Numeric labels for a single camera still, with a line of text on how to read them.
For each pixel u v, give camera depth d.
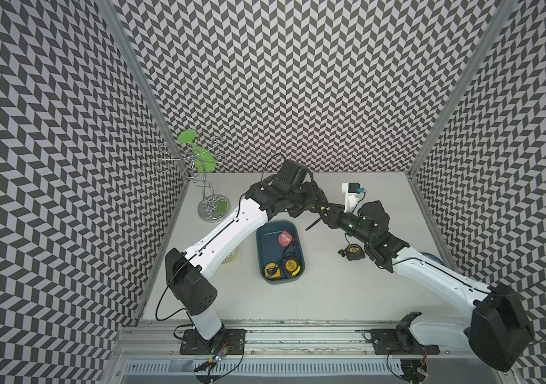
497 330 0.39
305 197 0.66
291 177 0.55
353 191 0.67
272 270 0.84
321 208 0.73
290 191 0.56
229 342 0.71
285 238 0.94
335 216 0.66
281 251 0.92
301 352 0.72
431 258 0.87
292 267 0.85
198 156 0.85
